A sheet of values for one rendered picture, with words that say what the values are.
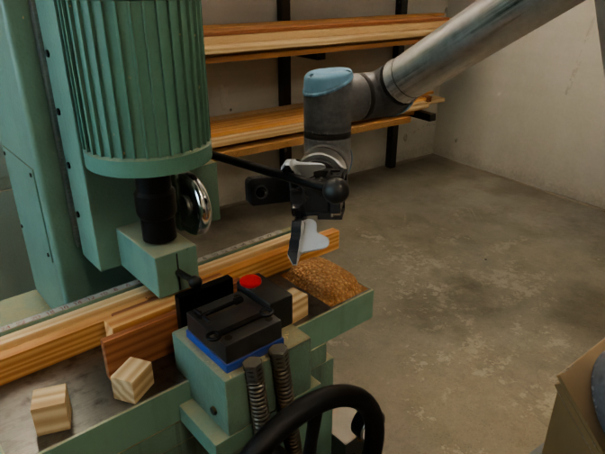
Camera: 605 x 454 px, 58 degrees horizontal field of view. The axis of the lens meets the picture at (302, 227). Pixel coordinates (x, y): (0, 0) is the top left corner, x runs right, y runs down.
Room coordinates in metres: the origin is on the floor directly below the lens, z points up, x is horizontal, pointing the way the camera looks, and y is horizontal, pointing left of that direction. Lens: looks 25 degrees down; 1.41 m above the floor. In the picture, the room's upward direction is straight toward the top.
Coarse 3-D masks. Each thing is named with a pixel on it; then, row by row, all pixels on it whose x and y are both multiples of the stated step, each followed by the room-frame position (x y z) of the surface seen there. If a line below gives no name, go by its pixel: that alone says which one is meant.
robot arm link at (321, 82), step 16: (304, 80) 1.02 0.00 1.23; (320, 80) 0.99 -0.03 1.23; (336, 80) 0.99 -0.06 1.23; (352, 80) 1.03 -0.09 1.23; (304, 96) 1.02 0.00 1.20; (320, 96) 0.99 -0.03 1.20; (336, 96) 0.99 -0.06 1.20; (352, 96) 1.01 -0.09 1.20; (368, 96) 1.03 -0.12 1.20; (304, 112) 1.01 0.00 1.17; (320, 112) 0.99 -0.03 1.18; (336, 112) 0.99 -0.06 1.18; (352, 112) 1.01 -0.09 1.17; (304, 128) 1.01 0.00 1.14; (320, 128) 0.98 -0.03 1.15; (336, 128) 0.98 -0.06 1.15
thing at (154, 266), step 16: (128, 224) 0.81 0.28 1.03; (128, 240) 0.76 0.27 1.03; (176, 240) 0.75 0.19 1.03; (128, 256) 0.77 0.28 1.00; (144, 256) 0.72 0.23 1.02; (160, 256) 0.70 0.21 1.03; (176, 256) 0.72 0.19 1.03; (192, 256) 0.73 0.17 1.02; (144, 272) 0.73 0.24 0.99; (160, 272) 0.70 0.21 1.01; (192, 272) 0.73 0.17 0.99; (160, 288) 0.70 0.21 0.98; (176, 288) 0.71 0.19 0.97
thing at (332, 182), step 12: (216, 156) 0.87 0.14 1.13; (228, 156) 0.85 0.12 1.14; (252, 168) 0.79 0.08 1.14; (264, 168) 0.77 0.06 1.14; (276, 168) 0.76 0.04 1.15; (288, 180) 0.73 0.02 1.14; (300, 180) 0.71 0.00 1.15; (312, 180) 0.69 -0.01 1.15; (336, 180) 0.66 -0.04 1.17; (324, 192) 0.65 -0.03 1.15; (336, 192) 0.65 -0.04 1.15; (348, 192) 0.66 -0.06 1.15
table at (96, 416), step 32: (288, 288) 0.83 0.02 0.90; (320, 320) 0.75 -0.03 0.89; (352, 320) 0.80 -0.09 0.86; (96, 352) 0.65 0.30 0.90; (32, 384) 0.58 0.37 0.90; (96, 384) 0.58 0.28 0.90; (160, 384) 0.58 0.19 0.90; (320, 384) 0.62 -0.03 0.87; (0, 416) 0.52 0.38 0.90; (96, 416) 0.52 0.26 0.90; (128, 416) 0.53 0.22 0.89; (160, 416) 0.56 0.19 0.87; (192, 416) 0.56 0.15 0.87; (0, 448) 0.47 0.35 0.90; (32, 448) 0.47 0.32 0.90; (64, 448) 0.48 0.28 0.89; (96, 448) 0.50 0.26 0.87; (224, 448) 0.51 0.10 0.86
